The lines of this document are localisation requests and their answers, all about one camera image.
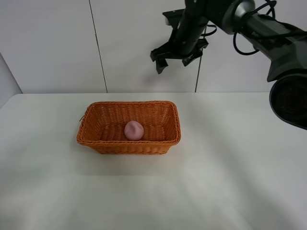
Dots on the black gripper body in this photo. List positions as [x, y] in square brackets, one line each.
[184, 39]

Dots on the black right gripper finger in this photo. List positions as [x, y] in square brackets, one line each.
[193, 56]

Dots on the orange wicker basket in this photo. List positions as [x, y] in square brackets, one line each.
[103, 123]

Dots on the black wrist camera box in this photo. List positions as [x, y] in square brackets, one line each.
[172, 18]

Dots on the pink peach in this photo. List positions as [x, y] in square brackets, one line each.
[133, 131]

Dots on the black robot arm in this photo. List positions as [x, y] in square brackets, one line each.
[284, 44]

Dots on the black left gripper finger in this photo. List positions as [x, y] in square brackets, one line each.
[161, 64]

